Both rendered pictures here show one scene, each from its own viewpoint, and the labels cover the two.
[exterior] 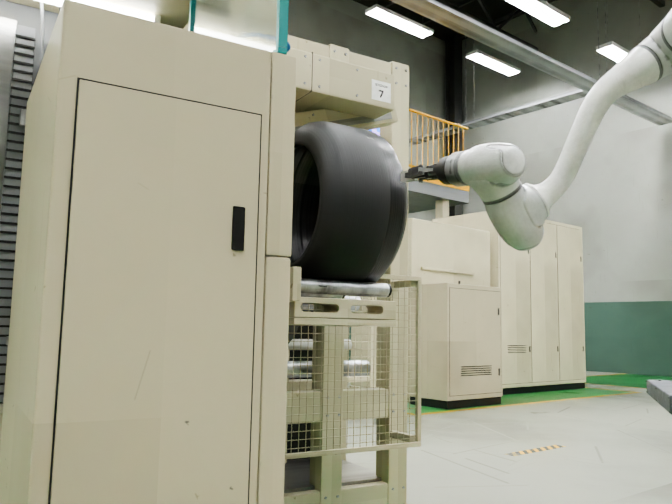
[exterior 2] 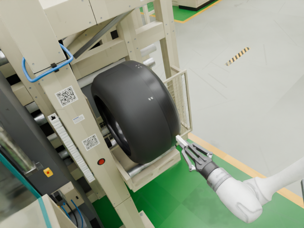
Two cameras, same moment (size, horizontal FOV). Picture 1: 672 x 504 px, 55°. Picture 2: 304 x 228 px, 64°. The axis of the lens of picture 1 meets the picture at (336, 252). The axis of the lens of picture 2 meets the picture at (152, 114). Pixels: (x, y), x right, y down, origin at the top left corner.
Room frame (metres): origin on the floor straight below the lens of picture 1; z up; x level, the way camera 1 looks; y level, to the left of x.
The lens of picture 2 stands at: (1.07, -0.18, 2.06)
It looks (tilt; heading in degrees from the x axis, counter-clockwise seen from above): 41 degrees down; 6
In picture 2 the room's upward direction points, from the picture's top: 14 degrees counter-clockwise
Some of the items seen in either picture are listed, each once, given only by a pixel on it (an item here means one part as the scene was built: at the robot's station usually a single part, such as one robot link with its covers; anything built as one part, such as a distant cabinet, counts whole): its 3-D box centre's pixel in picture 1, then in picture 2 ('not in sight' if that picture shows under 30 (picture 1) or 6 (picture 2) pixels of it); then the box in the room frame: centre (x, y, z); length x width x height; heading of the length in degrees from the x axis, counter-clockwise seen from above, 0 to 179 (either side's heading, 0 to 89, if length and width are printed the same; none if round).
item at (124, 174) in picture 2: (268, 286); (115, 161); (2.00, 0.21, 0.90); 0.40 x 0.03 x 0.10; 31
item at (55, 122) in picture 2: not in sight; (75, 151); (1.88, 0.32, 1.19); 0.05 x 0.04 x 0.48; 31
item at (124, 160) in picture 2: (317, 321); (142, 156); (2.09, 0.06, 0.80); 0.37 x 0.36 x 0.02; 31
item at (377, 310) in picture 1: (340, 308); (153, 166); (1.97, -0.02, 0.83); 0.36 x 0.09 x 0.06; 121
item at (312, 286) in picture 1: (341, 287); (151, 159); (1.97, -0.02, 0.90); 0.35 x 0.05 x 0.05; 121
